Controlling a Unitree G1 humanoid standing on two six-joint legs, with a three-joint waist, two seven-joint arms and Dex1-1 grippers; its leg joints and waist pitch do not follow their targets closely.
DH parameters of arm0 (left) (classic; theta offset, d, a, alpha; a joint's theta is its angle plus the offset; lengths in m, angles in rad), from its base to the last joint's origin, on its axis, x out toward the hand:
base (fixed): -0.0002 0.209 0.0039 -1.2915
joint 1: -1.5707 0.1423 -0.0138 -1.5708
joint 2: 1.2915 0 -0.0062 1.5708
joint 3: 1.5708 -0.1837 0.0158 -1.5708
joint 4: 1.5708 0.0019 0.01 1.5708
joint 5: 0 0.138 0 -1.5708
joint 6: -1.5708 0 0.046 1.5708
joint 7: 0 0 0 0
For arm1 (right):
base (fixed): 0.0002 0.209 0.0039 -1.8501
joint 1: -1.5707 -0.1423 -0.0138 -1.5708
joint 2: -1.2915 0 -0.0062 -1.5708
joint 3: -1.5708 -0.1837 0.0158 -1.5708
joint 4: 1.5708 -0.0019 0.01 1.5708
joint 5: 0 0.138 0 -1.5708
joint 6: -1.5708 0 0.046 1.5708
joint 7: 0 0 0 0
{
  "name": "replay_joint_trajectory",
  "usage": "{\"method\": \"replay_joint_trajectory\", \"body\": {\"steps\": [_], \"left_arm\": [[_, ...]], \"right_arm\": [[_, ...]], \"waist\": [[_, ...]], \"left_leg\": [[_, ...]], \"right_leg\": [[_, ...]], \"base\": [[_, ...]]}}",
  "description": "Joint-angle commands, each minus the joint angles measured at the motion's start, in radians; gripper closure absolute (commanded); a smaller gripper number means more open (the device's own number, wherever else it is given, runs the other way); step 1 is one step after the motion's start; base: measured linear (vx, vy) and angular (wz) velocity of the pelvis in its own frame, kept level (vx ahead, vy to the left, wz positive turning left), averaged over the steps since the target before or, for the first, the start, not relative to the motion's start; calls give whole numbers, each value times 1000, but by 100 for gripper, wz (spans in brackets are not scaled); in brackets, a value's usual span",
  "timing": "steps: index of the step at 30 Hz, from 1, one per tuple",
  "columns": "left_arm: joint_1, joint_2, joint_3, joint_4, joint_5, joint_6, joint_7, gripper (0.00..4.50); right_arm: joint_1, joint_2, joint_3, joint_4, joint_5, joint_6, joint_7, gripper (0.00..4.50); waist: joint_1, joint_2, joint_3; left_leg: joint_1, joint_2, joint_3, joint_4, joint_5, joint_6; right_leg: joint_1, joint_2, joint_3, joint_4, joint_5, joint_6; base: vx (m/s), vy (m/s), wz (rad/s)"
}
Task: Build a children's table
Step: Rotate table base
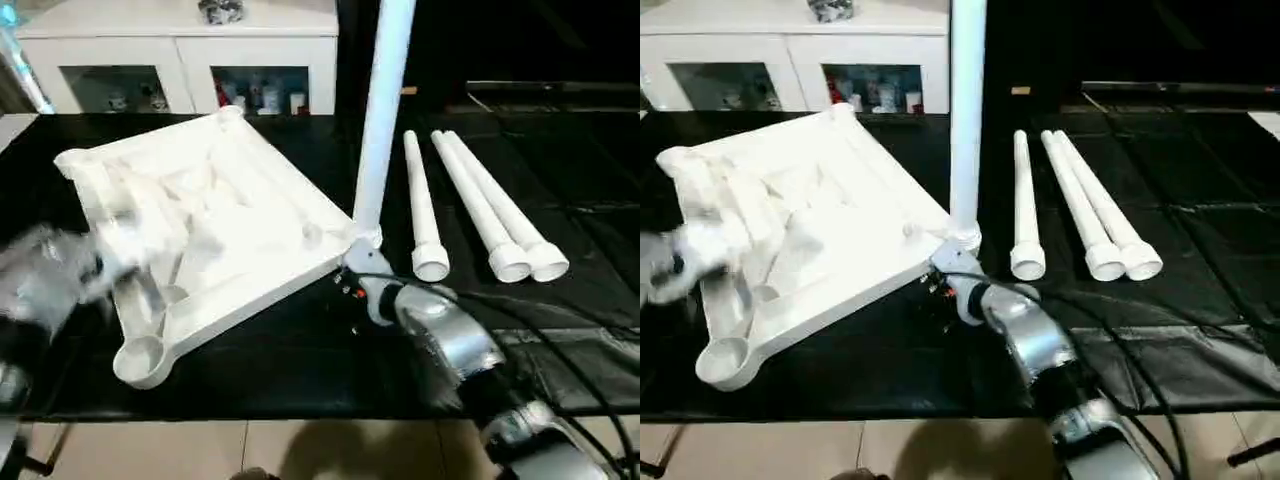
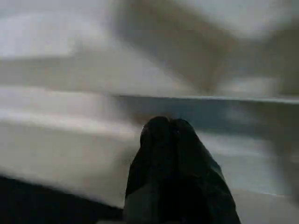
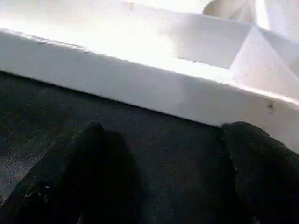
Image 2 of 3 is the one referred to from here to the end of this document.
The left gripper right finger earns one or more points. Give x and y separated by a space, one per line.
198 186

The black work mat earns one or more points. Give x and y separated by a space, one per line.
42 205

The white plastic table top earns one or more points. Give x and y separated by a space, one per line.
70 140

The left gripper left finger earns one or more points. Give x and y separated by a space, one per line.
152 177

